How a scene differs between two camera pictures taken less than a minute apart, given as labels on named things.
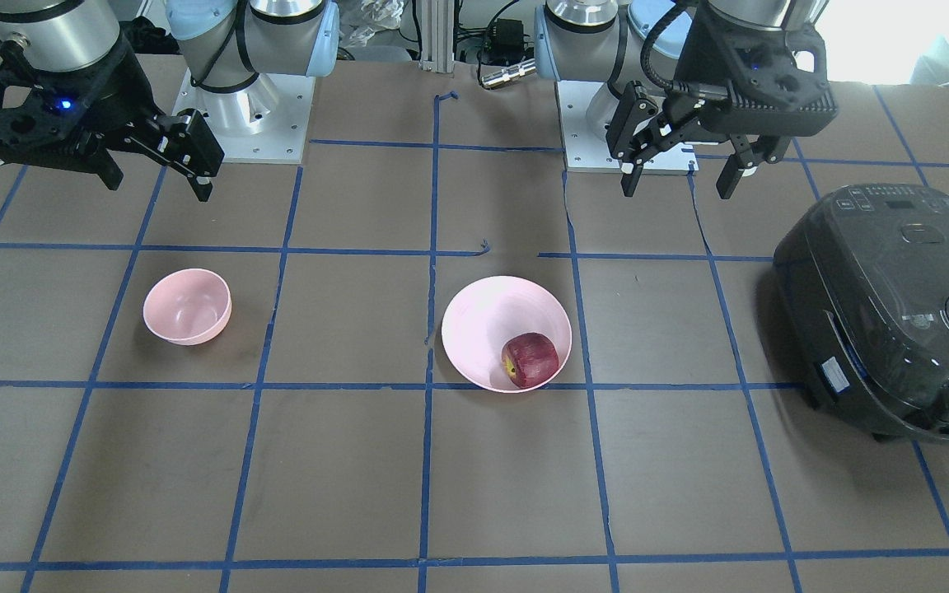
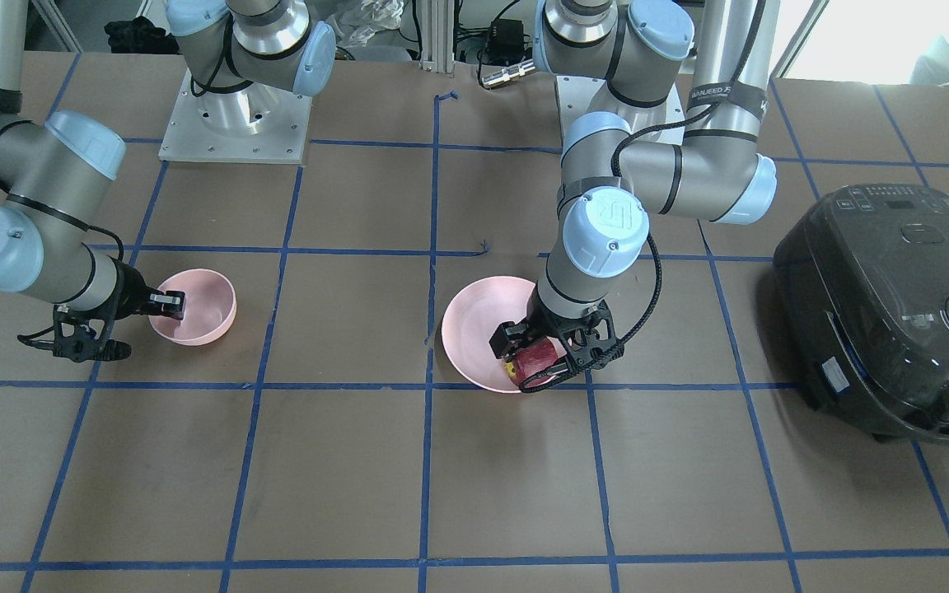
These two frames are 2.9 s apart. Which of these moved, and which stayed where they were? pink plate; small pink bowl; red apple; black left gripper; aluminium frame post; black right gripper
Moved: black right gripper; black left gripper
Stayed: red apple; small pink bowl; pink plate; aluminium frame post
